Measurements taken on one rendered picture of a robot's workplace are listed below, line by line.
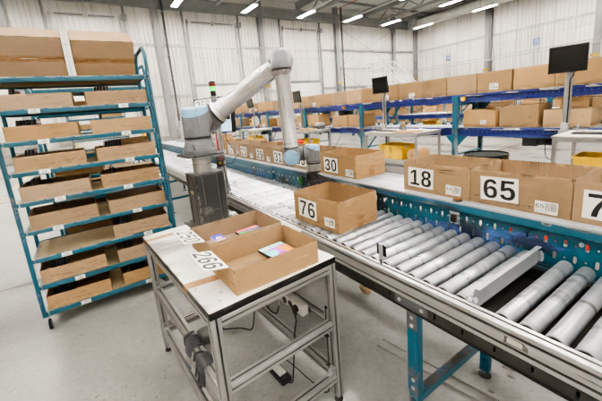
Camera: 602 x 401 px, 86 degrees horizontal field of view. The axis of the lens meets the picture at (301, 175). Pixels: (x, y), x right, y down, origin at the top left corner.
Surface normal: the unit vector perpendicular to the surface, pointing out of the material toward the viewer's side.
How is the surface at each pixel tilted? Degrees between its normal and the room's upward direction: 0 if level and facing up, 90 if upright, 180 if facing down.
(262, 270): 91
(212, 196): 90
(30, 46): 118
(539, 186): 90
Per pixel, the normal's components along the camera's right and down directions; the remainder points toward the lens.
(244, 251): 0.57, 0.10
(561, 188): -0.82, 0.18
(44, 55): 0.53, 0.57
